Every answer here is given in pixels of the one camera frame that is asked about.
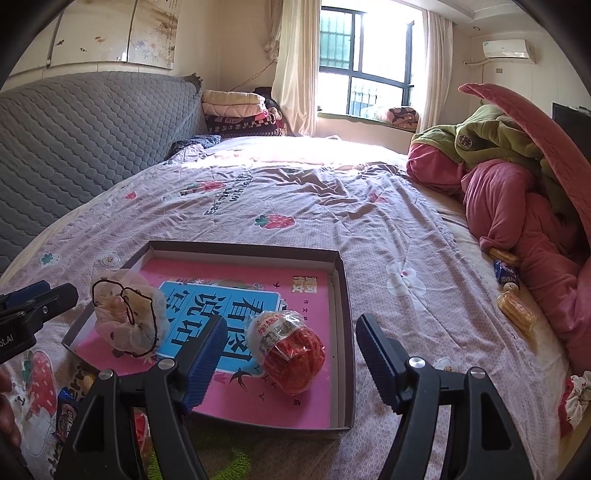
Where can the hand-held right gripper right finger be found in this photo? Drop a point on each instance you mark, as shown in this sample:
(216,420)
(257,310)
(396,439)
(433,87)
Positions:
(374,360)

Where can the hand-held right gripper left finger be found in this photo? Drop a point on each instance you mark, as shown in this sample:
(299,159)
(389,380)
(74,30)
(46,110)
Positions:
(203,364)

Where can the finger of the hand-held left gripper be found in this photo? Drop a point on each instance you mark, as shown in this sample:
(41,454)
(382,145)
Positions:
(46,302)

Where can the shallow cardboard box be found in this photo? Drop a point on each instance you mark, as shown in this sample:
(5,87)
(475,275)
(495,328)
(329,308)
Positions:
(344,323)

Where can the blue snack packet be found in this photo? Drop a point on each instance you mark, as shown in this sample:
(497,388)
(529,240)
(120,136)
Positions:
(67,413)

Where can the green fuzzy scrunchie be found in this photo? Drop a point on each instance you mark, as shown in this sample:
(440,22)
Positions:
(221,466)

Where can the person's left hand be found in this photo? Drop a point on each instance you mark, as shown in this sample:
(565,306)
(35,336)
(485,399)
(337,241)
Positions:
(8,406)

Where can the pink and blue book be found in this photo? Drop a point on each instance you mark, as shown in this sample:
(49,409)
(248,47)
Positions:
(304,360)

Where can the large yellow wafer packet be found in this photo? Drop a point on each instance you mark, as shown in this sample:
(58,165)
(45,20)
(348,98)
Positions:
(517,311)

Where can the blue candy packet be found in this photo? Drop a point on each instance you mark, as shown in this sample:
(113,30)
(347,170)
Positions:
(505,273)

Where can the grey quilted headboard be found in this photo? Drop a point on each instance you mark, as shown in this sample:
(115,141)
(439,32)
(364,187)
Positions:
(83,147)

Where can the small yellow wafer packet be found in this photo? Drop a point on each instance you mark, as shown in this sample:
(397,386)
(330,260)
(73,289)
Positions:
(505,256)

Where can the floral scrunchie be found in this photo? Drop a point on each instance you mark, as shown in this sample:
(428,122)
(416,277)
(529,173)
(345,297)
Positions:
(575,406)

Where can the hot pink quilt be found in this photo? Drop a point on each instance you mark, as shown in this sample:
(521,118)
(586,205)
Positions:
(508,203)

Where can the blue patterned cloth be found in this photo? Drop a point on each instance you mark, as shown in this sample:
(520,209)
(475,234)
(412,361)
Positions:
(194,143)

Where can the folded dark patterned blanket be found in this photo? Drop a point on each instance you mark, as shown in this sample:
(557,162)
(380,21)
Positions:
(240,125)

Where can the folded floral blanket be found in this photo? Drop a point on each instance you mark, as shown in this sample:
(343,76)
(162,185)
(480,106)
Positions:
(397,115)

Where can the green blanket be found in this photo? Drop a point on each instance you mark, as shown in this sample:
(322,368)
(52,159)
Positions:
(498,134)

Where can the folded cream blanket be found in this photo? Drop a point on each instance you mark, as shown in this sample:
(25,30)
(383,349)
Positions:
(231,101)

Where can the dark bag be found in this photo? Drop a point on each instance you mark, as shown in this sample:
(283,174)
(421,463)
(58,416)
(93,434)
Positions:
(265,97)

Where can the pink quilted mat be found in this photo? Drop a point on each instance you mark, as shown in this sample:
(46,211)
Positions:
(540,138)

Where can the cream curtain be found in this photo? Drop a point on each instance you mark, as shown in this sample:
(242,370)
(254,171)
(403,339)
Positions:
(295,69)
(436,69)

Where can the black television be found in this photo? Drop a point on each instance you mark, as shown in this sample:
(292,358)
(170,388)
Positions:
(572,124)

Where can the white air conditioner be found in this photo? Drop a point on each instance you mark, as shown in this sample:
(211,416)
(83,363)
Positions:
(508,50)

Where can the painted wall panels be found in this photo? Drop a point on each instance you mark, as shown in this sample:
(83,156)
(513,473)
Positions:
(106,37)

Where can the window with black frame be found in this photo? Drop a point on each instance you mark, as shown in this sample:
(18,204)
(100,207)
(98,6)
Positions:
(369,55)

